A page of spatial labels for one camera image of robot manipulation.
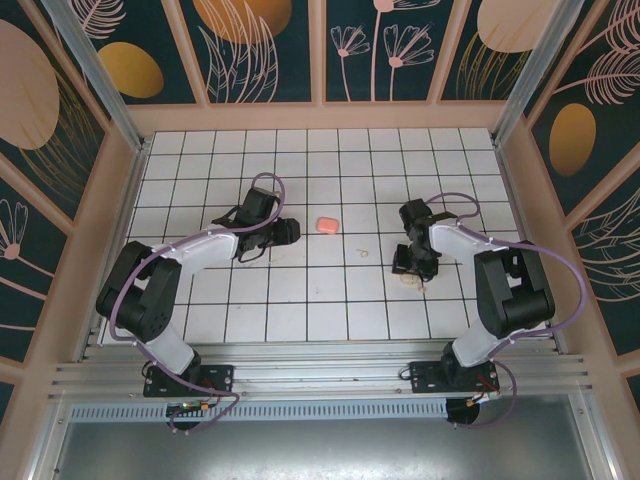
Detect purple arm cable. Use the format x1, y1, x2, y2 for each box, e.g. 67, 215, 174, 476
427, 192, 587, 431
106, 172, 287, 436

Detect aluminium corner post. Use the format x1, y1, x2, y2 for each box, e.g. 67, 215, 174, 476
491, 0, 589, 147
42, 0, 152, 154

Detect yellow oval wall panel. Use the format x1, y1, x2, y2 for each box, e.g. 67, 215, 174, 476
92, 0, 207, 106

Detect pale circle gold strands panel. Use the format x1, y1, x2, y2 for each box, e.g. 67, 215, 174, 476
438, 0, 569, 104

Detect orange circle leaves wall panel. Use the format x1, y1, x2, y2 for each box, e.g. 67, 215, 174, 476
178, 0, 322, 106

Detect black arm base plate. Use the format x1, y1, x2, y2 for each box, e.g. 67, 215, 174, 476
408, 359, 501, 400
143, 363, 236, 399

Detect wide aluminium mounting rail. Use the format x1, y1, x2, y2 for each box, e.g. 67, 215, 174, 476
49, 339, 594, 401

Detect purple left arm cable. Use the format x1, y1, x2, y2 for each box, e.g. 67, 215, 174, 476
106, 172, 287, 436

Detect grey metal base sheet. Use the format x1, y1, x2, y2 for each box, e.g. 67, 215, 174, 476
47, 419, 601, 480

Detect pink leaf outline wall panel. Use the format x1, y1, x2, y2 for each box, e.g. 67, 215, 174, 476
567, 192, 640, 359

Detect slotted grey cable duct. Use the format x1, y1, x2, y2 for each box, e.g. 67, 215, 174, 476
68, 398, 450, 422

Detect black round cable grommet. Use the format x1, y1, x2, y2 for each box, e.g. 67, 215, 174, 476
166, 413, 202, 435
445, 398, 482, 430

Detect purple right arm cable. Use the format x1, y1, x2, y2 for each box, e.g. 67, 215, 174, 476
427, 192, 587, 431

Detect pale disc gold lines panel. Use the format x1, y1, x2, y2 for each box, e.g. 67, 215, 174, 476
0, 14, 110, 226

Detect aluminium side rail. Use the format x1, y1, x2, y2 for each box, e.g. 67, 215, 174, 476
74, 144, 151, 364
492, 142, 574, 354

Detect single flower dark wall panel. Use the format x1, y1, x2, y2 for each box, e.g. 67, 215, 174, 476
0, 169, 71, 366

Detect fern and oval wall panel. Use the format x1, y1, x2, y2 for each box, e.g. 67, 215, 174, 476
522, 0, 640, 219

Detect pink flowers wall panel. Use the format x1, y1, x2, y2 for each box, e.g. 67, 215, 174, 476
322, 0, 444, 105

